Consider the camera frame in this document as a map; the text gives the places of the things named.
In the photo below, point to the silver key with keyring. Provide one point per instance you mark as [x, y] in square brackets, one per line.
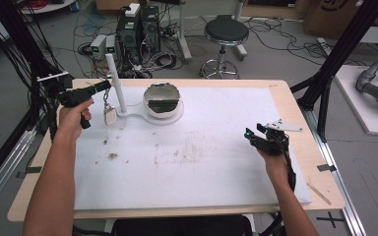
[110, 114]

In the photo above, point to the cardboard box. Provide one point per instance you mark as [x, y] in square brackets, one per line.
[334, 16]

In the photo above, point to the aluminium rail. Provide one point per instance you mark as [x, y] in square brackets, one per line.
[344, 183]
[3, 177]

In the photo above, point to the white box on tower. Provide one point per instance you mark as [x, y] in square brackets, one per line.
[132, 10]

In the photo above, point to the white floor platform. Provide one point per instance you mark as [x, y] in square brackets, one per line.
[357, 105]

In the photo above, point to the person's right hand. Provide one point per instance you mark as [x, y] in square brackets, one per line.
[277, 168]

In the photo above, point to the black frame strut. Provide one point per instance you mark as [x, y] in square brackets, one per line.
[334, 62]

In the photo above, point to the white table mat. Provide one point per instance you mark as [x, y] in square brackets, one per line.
[190, 177]

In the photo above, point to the black wallet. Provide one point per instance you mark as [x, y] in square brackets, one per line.
[162, 105]

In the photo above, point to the white ceramic bowl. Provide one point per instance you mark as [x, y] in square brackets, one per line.
[162, 111]

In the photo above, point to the white stand with pole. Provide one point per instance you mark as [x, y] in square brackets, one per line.
[116, 85]

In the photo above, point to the white power strip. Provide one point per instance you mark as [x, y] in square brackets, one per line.
[325, 46]

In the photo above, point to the wooden table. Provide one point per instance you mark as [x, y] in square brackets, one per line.
[318, 183]

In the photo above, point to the black computer tower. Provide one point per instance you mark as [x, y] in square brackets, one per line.
[151, 29]
[128, 36]

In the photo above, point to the tan tape strip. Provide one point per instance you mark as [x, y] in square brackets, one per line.
[321, 196]

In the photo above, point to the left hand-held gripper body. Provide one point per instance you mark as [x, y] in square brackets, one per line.
[74, 95]

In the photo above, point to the person's left hand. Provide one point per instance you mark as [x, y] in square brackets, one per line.
[70, 119]

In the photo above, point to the black round stool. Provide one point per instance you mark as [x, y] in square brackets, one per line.
[226, 31]

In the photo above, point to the black chair seat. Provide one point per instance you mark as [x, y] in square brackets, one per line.
[177, 226]

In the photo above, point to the white metal table leg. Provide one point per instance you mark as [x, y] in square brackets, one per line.
[183, 39]

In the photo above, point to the small grey power unit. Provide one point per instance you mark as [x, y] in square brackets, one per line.
[97, 46]
[111, 44]

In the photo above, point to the grey tape strip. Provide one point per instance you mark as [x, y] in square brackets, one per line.
[326, 167]
[32, 170]

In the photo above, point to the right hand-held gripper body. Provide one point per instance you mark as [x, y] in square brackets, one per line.
[272, 144]

